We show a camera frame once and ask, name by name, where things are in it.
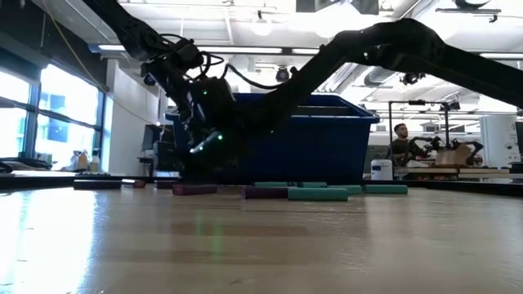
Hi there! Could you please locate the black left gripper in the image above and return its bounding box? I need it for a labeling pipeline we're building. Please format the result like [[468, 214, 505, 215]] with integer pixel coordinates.
[[141, 59, 197, 136]]

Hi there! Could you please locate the globe pendant lamp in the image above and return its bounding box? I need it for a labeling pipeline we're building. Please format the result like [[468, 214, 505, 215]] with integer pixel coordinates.
[[251, 10, 274, 38]]

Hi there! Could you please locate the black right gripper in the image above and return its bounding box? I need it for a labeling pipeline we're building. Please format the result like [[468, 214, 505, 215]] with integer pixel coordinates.
[[181, 118, 262, 185]]

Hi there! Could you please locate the blue plastic bin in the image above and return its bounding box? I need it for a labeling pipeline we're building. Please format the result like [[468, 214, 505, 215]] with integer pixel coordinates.
[[165, 92, 381, 185]]

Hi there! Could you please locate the orange bottle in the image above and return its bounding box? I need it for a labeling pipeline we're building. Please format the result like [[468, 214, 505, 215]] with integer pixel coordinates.
[[76, 149, 90, 172]]

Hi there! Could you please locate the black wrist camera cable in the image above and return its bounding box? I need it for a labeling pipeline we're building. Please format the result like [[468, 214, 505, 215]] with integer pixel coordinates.
[[161, 33, 226, 82], [222, 63, 287, 91]]

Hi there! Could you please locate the yellow hanging cable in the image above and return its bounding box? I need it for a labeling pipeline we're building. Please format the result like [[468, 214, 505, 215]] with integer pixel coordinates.
[[40, 0, 154, 126]]

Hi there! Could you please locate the white cabinet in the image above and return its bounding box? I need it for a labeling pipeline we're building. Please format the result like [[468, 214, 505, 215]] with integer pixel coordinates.
[[479, 115, 523, 169]]

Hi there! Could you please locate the cardboard box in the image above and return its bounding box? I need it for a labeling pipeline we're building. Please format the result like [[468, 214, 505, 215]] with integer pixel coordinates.
[[435, 143, 472, 167]]

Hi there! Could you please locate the clear bottle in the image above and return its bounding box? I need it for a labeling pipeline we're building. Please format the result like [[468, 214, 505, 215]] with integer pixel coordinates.
[[88, 148, 102, 173]]

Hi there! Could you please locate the person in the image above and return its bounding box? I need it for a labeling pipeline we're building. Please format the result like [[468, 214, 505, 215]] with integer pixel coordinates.
[[387, 122, 418, 167]]

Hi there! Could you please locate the large window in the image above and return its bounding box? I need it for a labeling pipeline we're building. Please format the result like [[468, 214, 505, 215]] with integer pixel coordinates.
[[0, 60, 108, 175]]

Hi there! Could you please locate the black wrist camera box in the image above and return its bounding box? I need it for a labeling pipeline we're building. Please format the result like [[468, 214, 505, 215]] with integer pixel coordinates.
[[171, 37, 205, 70], [198, 76, 238, 123]]

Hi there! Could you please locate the background wooden table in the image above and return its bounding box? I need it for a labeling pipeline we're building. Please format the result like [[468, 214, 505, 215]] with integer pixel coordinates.
[[393, 166, 523, 183]]

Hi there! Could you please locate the black background rig frame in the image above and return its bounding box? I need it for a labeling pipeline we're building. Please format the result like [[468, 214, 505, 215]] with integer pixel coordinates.
[[387, 99, 462, 164]]

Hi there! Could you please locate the dark overhead box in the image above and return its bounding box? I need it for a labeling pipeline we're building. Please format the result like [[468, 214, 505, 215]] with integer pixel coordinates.
[[295, 0, 380, 16]]

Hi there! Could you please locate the linear ceiling light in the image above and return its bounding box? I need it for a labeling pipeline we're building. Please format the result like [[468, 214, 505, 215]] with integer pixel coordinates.
[[96, 43, 523, 60]]

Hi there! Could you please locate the black curved bar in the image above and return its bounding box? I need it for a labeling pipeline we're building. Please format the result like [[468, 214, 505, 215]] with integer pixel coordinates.
[[0, 157, 53, 176]]

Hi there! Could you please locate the white plastic container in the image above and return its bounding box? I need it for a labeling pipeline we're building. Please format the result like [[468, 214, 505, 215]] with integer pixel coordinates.
[[369, 159, 395, 182]]

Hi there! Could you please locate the dark monitor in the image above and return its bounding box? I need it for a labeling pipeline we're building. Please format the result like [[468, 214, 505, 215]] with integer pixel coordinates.
[[141, 123, 177, 153]]

